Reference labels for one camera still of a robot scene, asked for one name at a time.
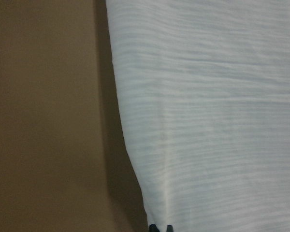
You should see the light blue button-up shirt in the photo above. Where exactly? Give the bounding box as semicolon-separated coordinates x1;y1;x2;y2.
106;0;290;232

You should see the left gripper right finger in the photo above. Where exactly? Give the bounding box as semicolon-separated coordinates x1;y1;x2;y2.
166;225;173;232

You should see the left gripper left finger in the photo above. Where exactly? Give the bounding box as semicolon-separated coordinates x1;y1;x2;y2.
148;224;159;232

